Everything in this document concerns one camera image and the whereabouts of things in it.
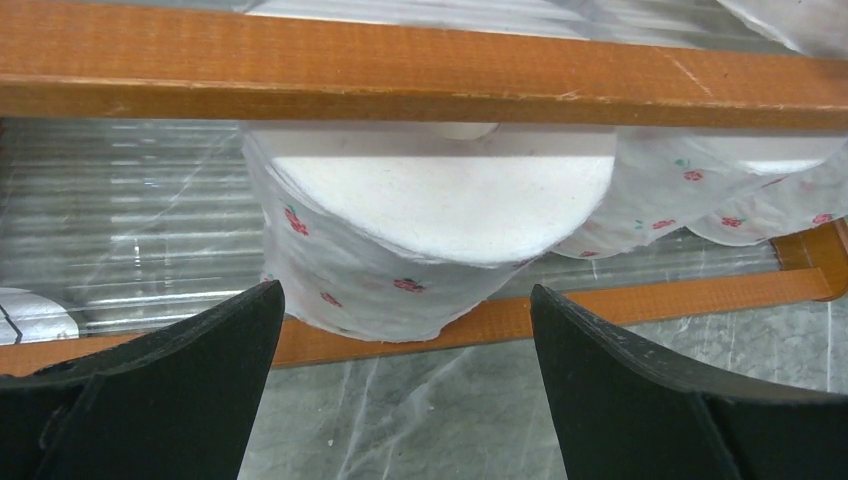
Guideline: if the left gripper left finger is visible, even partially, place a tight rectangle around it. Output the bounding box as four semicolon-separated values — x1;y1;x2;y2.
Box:
1;281;285;479

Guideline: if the white roll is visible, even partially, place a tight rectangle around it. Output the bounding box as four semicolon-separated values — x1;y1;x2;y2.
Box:
683;130;847;246
239;121;616;342
553;127;779;260

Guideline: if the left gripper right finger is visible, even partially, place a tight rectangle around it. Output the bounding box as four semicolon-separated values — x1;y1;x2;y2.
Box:
530;285;847;479

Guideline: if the orange wooden two-tier shelf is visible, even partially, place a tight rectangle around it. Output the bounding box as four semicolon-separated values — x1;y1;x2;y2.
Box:
1;1;847;367

